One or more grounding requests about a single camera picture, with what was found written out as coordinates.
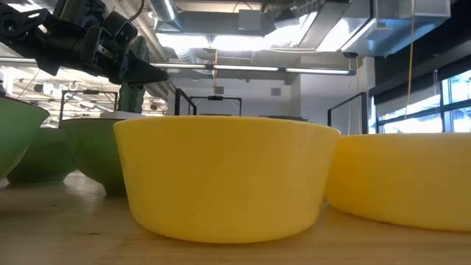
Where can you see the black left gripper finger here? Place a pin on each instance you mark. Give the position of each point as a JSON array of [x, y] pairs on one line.
[[141, 71]]

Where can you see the green floral mini bowl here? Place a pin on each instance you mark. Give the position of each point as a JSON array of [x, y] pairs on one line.
[[95, 154], [18, 140], [44, 158]]

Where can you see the yellow mini bowl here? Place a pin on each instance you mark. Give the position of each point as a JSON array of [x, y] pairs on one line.
[[404, 180], [224, 176]]

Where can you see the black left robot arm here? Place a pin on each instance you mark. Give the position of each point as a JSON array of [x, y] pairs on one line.
[[55, 44]]

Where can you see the green cactus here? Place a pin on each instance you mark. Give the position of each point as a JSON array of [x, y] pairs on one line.
[[130, 99]]

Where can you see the long ceiling light strip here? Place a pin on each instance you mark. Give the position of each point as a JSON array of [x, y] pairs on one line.
[[243, 68]]

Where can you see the grey ceiling box unit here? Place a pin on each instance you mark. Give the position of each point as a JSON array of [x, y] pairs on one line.
[[250, 20]]

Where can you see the black framed window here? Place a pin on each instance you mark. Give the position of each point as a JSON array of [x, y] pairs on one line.
[[416, 127]]

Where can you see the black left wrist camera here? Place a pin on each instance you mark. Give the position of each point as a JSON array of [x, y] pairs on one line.
[[120, 27]]

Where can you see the silver spiral air duct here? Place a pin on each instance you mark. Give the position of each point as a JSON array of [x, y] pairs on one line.
[[163, 9]]

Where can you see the grey wall vent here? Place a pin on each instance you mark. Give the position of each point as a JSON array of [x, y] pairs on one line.
[[218, 90], [275, 91]]

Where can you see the black dome security camera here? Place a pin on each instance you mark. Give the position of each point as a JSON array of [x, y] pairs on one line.
[[350, 54]]

